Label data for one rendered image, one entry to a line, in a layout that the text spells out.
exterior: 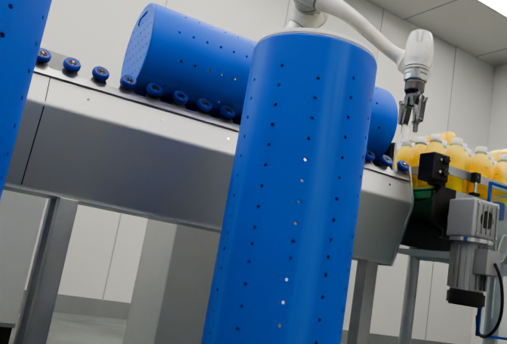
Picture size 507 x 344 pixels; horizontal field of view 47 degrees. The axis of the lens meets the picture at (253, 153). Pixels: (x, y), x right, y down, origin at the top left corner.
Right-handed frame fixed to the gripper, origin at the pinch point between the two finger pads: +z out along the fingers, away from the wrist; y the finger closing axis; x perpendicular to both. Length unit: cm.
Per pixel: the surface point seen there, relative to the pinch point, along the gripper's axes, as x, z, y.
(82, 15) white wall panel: -91, -104, -267
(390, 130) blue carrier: -22.1, 6.7, 16.1
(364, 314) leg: -19, 67, 12
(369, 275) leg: -20, 55, 12
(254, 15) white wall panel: 52, -161, -278
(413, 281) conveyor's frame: 25, 53, -16
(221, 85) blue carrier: -84, 10, 15
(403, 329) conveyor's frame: 24, 72, -17
